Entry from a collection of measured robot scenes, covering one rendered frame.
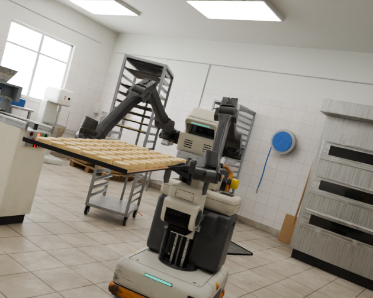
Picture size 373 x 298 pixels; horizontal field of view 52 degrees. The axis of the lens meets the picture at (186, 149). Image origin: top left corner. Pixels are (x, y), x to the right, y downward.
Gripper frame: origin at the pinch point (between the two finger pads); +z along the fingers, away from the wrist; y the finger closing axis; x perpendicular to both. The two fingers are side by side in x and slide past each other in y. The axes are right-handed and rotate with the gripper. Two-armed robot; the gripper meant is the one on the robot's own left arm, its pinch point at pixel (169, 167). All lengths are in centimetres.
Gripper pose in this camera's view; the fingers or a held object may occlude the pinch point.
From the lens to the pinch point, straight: 148.6
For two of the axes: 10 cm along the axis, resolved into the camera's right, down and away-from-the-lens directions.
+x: -4.1, -1.6, 9.0
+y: -2.5, 9.7, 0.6
